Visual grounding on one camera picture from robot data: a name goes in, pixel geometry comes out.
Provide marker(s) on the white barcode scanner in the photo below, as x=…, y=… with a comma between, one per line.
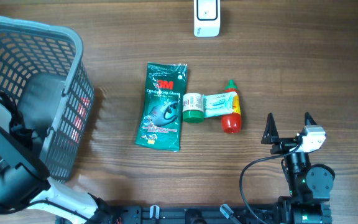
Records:
x=207, y=18

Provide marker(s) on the grey plastic mesh basket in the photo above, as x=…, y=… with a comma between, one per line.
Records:
x=41, y=69

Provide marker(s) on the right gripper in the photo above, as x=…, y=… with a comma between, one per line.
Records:
x=271, y=136

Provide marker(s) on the green 3M gloves packet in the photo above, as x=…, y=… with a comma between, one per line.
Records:
x=160, y=124

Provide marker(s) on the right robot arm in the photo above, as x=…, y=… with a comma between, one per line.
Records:
x=309, y=184

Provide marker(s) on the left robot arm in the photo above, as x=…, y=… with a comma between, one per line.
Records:
x=25, y=181

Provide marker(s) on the green lid white jar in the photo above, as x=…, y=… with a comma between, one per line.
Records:
x=193, y=108

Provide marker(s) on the pale green wipes packet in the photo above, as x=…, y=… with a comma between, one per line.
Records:
x=218, y=104

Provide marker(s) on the red sriracha sauce bottle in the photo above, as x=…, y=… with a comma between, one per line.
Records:
x=232, y=123

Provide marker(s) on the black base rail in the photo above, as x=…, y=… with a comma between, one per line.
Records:
x=261, y=213

